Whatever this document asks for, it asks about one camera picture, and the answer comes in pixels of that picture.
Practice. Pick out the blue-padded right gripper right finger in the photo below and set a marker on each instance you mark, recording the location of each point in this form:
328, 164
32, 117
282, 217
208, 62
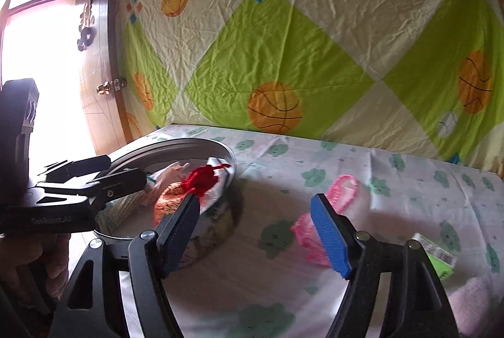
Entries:
359, 259

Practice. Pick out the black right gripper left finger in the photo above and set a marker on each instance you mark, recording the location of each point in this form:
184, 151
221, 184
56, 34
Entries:
152, 257

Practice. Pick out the person's left hand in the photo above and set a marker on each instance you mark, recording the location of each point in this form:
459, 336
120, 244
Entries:
25, 257

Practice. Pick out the pink crochet-edged cloth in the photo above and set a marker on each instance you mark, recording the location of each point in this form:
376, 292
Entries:
318, 230

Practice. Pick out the orange knitted item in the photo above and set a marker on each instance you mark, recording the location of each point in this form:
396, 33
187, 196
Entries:
169, 201

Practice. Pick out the cloud-print table cloth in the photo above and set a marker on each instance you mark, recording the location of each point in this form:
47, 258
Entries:
279, 271

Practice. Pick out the peach pink fabric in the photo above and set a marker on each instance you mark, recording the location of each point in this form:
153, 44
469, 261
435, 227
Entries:
159, 181

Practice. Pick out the green tissue pack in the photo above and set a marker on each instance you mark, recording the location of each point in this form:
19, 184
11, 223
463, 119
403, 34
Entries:
442, 261

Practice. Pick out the round cookie tin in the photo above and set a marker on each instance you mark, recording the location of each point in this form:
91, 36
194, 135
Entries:
166, 164

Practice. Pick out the fluffy pink plush pouch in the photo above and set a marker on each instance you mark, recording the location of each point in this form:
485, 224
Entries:
472, 306

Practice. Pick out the brown balcony door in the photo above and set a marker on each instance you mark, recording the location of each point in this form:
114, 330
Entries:
106, 115

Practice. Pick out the green cream sports bedsheet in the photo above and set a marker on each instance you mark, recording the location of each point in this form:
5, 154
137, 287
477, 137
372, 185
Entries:
420, 77

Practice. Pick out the brass door handle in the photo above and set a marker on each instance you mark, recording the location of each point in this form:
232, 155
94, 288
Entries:
109, 87

